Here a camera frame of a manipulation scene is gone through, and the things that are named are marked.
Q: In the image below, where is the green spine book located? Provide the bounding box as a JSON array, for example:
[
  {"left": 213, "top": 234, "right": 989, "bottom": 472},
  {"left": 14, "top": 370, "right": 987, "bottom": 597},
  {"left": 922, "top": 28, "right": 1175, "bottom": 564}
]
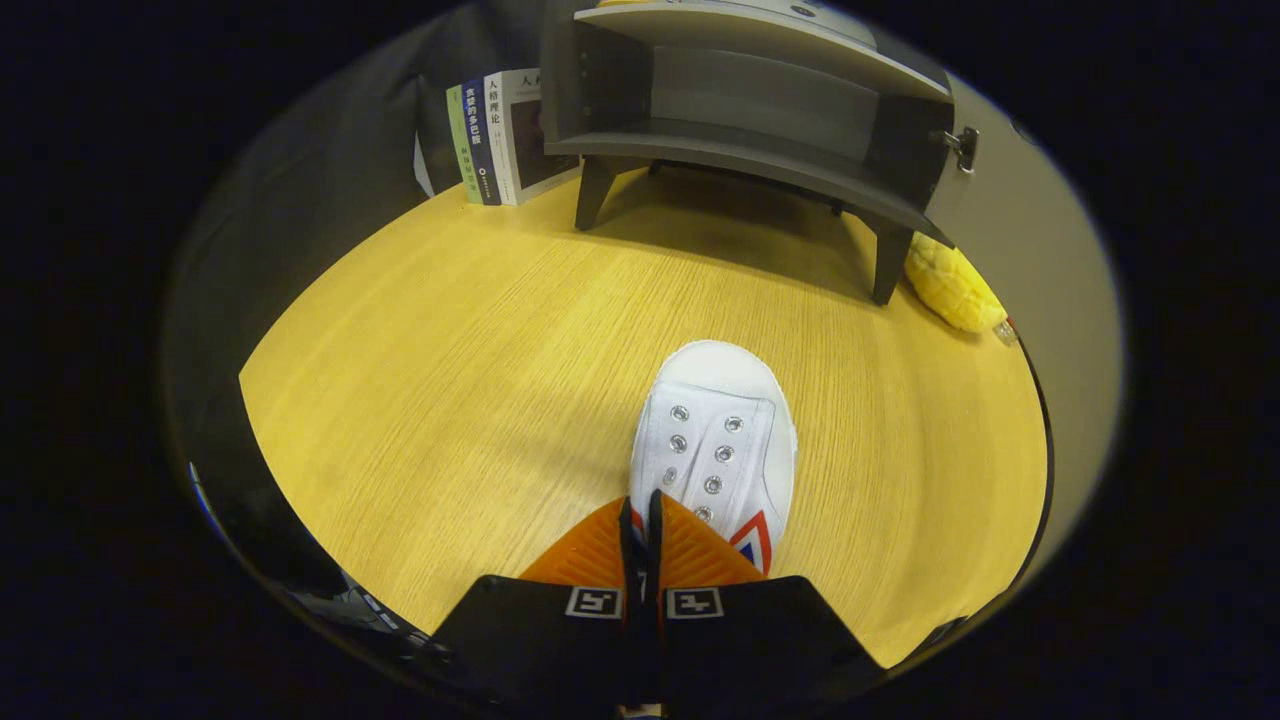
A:
[{"left": 446, "top": 84, "right": 483, "bottom": 205}]

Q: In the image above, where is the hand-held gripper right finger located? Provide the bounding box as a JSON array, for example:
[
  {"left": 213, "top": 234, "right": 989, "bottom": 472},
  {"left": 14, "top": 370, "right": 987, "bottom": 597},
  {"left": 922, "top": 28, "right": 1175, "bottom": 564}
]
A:
[{"left": 645, "top": 488, "right": 891, "bottom": 706}]

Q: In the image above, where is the white canvas shoe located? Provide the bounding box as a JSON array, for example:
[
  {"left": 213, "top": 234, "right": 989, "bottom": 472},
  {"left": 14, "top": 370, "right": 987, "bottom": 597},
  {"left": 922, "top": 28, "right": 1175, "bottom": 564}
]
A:
[{"left": 628, "top": 340, "right": 799, "bottom": 576}]

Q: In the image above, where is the dark grey shoe cabinet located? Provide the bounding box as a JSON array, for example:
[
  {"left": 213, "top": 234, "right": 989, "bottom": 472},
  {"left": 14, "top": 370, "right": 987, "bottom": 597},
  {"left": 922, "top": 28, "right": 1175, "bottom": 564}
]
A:
[{"left": 540, "top": 0, "right": 981, "bottom": 306}]

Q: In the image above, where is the yellow plush toy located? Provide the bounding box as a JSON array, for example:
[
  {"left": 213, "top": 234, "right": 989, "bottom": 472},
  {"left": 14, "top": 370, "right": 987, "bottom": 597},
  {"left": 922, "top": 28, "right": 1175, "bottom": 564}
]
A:
[{"left": 905, "top": 232, "right": 1009, "bottom": 334}]

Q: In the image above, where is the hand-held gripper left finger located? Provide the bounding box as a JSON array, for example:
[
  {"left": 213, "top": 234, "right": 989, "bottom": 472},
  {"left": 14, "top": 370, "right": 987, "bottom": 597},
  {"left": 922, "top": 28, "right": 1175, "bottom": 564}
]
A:
[{"left": 425, "top": 495, "right": 646, "bottom": 701}]

